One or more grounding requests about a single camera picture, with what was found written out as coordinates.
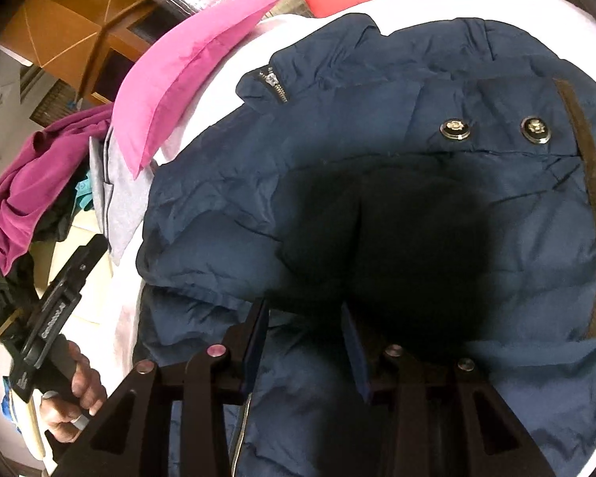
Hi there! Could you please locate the magenta fleece garment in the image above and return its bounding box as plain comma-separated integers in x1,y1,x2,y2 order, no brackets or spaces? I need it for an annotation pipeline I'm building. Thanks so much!
0,105,113,275

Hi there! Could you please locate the teal garment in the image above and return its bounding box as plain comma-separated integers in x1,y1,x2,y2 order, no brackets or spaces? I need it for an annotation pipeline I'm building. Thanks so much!
74,170,93,213

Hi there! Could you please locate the grey folded garment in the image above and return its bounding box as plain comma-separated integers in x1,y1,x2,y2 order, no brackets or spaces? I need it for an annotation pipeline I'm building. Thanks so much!
89,127,157,265

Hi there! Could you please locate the person's left hand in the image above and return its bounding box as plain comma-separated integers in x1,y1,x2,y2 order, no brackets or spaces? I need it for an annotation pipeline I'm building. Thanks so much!
39,339,108,444

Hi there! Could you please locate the magenta pillow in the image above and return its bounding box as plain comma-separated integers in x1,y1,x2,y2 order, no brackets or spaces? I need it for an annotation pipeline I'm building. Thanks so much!
112,0,279,176

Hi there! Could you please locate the navy blue padded jacket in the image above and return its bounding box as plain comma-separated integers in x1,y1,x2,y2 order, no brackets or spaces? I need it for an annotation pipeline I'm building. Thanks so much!
134,13,596,477

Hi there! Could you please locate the cream leather sofa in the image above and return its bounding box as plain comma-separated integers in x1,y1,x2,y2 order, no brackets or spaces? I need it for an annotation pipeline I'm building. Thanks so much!
29,211,113,302

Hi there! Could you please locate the black garment on sofa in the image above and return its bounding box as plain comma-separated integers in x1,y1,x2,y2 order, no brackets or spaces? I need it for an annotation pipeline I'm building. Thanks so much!
0,186,76,308

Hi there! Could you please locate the white bed sheet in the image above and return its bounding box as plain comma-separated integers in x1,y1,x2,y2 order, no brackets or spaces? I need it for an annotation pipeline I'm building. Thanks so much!
29,0,596,477

